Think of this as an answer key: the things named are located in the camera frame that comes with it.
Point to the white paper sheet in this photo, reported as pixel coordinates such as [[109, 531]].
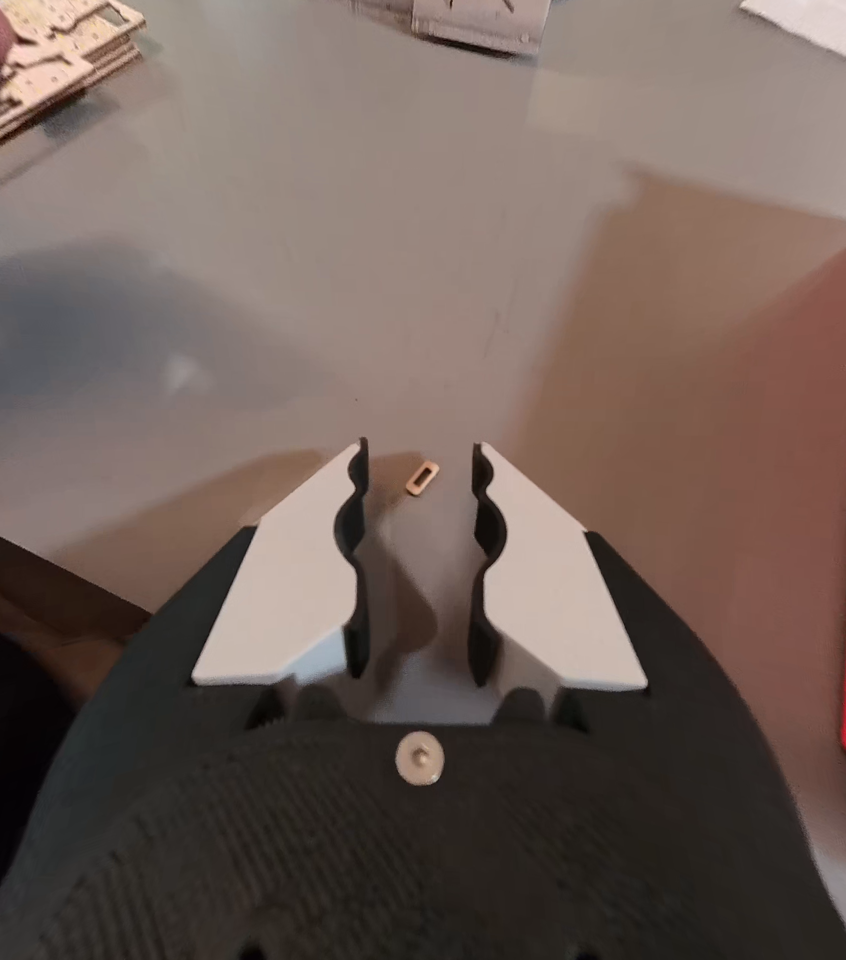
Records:
[[835, 30]]

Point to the grey desk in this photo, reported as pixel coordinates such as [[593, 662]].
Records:
[[318, 225]]

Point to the small wooden slotted piece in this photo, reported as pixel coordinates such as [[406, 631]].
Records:
[[423, 478]]

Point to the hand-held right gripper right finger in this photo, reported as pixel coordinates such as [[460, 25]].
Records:
[[558, 600]]

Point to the wooden laser-cut sheet stack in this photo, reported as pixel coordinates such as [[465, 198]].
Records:
[[55, 67]]

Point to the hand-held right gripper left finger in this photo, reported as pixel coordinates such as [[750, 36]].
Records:
[[288, 600]]

